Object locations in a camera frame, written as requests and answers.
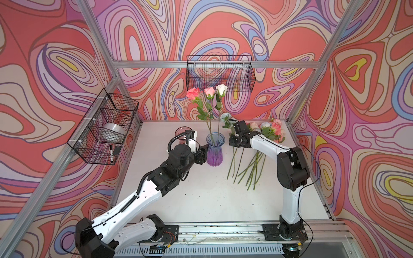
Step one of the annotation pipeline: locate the blue purple glass vase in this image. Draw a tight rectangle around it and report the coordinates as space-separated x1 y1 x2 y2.
206 132 225 167

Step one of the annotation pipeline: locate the white rose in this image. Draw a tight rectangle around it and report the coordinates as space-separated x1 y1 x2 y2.
214 83 229 143

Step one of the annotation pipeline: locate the light pink rose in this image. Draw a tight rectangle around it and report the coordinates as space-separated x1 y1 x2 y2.
204 87 216 133

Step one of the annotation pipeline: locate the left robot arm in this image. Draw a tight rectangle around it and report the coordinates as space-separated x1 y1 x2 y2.
75 130 208 258

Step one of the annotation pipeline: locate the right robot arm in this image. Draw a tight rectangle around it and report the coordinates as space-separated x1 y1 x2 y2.
229 120 310 240

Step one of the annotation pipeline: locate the red grey glass vase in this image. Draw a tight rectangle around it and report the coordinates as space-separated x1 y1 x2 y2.
174 126 194 145

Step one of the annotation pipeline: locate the bunch of artificial flowers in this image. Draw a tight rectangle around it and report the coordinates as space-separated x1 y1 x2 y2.
233 119 290 189

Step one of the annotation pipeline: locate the silver tape roll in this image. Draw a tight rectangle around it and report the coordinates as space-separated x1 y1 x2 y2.
103 123 126 135

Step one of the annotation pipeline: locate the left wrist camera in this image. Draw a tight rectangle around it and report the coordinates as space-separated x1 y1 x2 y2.
185 130 197 153

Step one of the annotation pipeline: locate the back wire basket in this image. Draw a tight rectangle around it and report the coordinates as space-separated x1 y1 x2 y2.
186 54 256 92

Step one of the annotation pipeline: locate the wire basket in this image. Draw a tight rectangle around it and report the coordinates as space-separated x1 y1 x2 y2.
67 89 139 166
186 54 256 92

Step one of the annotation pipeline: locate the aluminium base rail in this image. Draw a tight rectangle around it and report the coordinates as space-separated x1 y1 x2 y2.
118 220 361 258

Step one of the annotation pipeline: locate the left wire basket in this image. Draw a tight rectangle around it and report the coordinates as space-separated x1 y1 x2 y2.
67 89 139 166

